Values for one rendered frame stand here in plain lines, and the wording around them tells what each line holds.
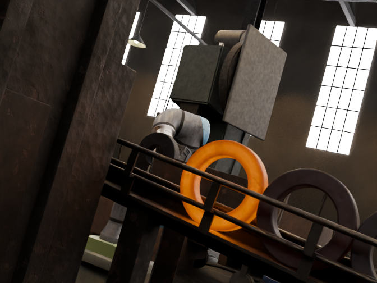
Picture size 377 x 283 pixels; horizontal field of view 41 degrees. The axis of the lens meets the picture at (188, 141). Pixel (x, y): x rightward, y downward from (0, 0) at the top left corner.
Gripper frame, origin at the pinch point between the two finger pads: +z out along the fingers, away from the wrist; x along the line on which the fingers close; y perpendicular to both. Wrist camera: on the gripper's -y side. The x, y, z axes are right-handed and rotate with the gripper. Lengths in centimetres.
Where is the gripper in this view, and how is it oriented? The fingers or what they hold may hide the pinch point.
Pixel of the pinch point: (159, 150)
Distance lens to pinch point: 167.0
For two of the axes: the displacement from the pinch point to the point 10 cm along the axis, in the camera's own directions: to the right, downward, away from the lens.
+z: -3.8, -4.8, -7.9
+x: 8.3, 2.1, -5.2
